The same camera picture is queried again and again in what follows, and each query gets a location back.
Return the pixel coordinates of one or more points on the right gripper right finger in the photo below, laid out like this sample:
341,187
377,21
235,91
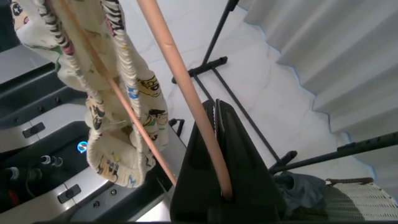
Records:
255,186

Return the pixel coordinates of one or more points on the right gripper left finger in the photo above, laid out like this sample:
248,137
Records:
192,174

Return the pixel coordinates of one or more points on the cream printed garment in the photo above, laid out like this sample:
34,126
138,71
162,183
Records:
115,161

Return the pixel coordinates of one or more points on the pink clothes hanger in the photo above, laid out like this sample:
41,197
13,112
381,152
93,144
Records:
175,62

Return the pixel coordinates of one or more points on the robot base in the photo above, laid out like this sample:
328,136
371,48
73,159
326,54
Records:
46,118

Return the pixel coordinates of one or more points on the black clothes rack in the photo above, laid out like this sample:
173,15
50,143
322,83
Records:
205,67

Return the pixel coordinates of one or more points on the white laundry basket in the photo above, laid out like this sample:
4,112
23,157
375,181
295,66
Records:
373,202

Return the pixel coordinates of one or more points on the dark grey garment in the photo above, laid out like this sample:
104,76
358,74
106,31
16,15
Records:
301,189

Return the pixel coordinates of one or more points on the white curtain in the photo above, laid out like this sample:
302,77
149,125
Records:
342,46

